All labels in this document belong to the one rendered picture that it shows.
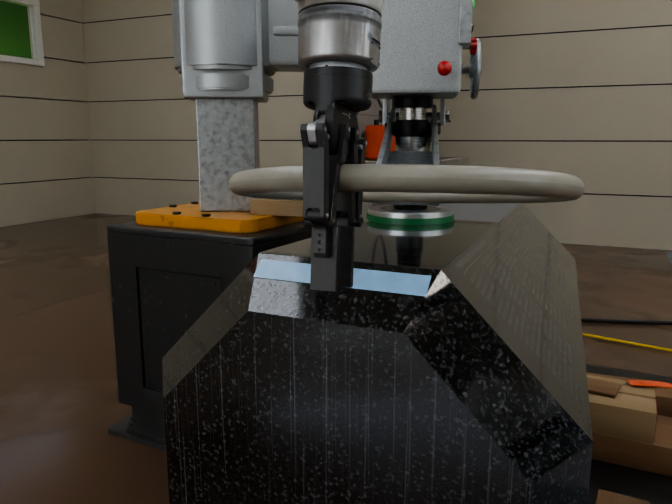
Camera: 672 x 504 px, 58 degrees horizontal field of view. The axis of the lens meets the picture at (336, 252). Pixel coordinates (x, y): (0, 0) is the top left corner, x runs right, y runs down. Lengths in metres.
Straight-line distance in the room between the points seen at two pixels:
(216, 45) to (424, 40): 0.79
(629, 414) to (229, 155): 1.51
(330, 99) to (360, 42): 0.06
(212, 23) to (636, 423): 1.79
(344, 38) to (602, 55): 5.77
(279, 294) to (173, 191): 7.14
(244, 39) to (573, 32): 4.72
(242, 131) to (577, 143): 4.65
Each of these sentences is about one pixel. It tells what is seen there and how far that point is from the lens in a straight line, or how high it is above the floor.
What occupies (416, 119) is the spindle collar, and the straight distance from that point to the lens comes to 1.51.
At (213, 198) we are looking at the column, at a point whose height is 0.82.
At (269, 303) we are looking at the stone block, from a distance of 1.02.
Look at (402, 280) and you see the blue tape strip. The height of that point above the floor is 0.80.
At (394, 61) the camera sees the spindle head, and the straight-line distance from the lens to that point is 1.45.
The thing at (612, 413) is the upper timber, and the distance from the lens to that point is 2.14.
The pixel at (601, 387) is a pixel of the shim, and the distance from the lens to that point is 2.22.
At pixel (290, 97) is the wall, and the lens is 7.17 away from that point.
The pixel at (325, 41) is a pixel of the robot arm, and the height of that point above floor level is 1.12.
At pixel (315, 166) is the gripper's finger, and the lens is 0.62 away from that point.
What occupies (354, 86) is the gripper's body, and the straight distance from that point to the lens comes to 0.65.
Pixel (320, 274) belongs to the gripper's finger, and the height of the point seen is 0.88.
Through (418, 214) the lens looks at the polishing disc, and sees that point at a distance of 1.44.
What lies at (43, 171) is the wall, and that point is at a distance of 8.46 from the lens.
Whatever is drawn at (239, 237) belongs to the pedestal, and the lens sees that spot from 1.81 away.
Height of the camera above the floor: 1.03
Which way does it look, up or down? 11 degrees down
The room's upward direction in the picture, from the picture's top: straight up
